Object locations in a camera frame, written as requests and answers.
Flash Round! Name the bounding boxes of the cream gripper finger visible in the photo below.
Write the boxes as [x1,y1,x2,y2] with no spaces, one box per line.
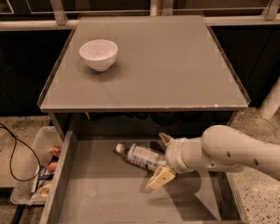
[159,133,174,147]
[146,166,175,190]

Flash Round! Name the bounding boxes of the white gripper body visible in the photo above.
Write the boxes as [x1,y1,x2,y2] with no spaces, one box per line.
[165,138,193,174]

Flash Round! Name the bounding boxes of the blue plastic bottle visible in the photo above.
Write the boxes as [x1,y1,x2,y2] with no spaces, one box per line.
[115,143,166,172]

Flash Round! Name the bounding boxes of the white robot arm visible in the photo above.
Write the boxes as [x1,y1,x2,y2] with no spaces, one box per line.
[147,125,280,189]

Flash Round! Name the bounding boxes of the open grey drawer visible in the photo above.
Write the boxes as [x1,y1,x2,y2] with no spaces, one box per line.
[40,132,248,224]

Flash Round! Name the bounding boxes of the orange bottle in bin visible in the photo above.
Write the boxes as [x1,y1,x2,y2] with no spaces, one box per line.
[50,146,62,158]

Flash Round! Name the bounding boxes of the grey cabinet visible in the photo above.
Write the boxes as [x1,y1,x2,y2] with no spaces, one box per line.
[38,16,250,134]

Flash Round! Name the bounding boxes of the white ceramic bowl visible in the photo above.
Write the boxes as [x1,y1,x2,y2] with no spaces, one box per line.
[79,39,119,72]

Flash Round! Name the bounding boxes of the red item in bin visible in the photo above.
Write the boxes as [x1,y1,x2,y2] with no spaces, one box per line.
[48,162,57,173]

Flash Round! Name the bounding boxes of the dark packet in bin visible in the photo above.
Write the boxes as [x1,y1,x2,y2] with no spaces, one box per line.
[32,166,54,192]

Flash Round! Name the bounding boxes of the clear plastic bin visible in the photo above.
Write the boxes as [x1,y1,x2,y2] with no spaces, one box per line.
[10,126,63,205]

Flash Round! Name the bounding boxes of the yellow item in bin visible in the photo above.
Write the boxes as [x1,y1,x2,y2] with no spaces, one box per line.
[35,180,52,198]

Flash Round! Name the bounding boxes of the white metal railing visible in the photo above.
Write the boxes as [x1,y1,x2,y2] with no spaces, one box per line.
[0,0,280,31]

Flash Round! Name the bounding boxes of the black cable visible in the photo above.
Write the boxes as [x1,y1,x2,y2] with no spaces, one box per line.
[0,118,42,183]

